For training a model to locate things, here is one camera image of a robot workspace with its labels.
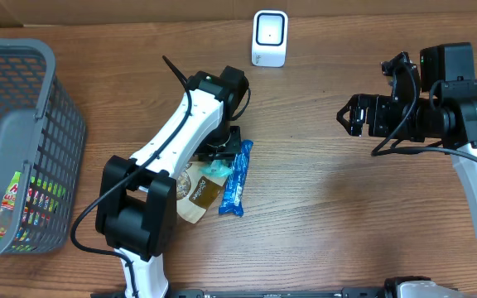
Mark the teal snack packet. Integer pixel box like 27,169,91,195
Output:
201,160,233,178

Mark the beige cookie pouch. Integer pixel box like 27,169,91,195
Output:
176,161,228,224

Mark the blue cookie packet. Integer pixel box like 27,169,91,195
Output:
219,140,253,217

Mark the green gummy candy bag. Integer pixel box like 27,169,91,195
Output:
0,171,66,252

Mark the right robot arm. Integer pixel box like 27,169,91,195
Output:
336,42,477,241

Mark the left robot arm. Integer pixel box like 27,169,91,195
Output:
95,66,250,297

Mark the white barcode scanner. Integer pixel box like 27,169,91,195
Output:
251,9,288,68

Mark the grey plastic shopping basket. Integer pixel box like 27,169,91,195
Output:
0,38,87,255

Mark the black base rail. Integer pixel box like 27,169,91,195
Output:
90,287,460,298

